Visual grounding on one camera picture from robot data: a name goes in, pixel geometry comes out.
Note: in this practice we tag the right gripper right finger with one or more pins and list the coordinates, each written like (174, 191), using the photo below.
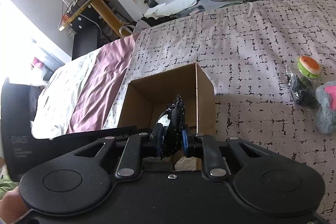
(187, 142)

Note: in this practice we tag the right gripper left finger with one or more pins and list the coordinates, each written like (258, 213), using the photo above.
(158, 138)

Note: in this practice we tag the black glossy bagged item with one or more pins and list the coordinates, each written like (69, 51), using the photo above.
(174, 118)

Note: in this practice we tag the plush hamburger toy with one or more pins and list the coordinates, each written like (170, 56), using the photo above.
(308, 67)

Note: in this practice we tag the grey pink plush toy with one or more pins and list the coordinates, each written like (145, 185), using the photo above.
(325, 116)

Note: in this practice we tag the left hand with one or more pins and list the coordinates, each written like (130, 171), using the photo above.
(12, 206)

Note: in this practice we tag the white crumpled item in box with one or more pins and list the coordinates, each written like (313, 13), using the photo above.
(186, 164)

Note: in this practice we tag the brown cardboard box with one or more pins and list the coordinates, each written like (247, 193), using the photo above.
(146, 99)

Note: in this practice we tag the pink bed sheet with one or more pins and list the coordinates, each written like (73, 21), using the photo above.
(102, 86)

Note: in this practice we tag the patterned white bed cover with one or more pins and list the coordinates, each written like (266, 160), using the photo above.
(245, 50)

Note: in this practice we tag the white cloth on floor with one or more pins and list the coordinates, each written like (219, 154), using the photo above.
(167, 9)

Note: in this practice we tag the black cabinet under table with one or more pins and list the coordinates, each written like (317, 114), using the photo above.
(88, 32)

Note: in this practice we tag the black item in clear bag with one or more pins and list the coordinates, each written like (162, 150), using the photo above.
(301, 91)

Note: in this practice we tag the black slippers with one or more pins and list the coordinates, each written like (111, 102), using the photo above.
(151, 3)

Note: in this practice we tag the yellow glass-top table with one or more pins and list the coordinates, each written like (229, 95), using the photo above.
(78, 6)

